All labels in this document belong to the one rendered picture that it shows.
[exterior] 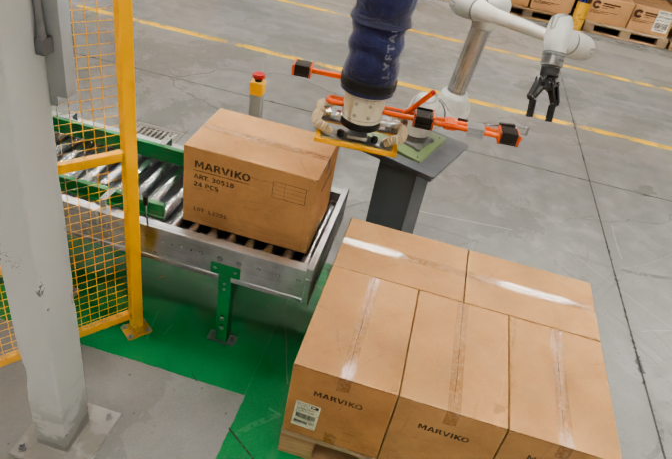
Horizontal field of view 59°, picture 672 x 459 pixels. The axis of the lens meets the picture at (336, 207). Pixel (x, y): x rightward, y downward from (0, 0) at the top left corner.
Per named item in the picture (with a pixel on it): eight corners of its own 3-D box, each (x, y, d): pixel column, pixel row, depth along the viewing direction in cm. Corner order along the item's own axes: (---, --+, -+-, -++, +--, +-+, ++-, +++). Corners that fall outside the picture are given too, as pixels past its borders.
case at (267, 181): (182, 219, 275) (183, 144, 253) (216, 177, 308) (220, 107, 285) (306, 254, 269) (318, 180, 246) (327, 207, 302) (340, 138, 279)
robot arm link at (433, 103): (395, 124, 327) (406, 89, 314) (421, 120, 336) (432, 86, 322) (412, 140, 317) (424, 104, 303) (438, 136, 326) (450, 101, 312)
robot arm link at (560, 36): (558, 50, 236) (576, 57, 244) (567, 10, 233) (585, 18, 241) (535, 50, 244) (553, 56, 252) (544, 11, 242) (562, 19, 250)
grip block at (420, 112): (411, 127, 240) (414, 114, 237) (412, 117, 249) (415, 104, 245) (431, 132, 240) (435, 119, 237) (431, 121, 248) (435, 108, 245)
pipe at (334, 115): (314, 131, 238) (316, 118, 235) (323, 105, 259) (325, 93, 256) (398, 148, 238) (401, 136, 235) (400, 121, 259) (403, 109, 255)
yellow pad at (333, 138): (312, 141, 239) (314, 130, 236) (316, 130, 247) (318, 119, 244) (395, 158, 238) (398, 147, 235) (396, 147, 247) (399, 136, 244)
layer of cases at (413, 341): (281, 428, 240) (293, 363, 218) (338, 276, 322) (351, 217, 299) (578, 523, 228) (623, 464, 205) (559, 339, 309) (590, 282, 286)
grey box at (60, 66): (1, 81, 164) (-18, -31, 147) (14, 74, 168) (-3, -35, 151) (67, 99, 162) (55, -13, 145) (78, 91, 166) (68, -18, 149)
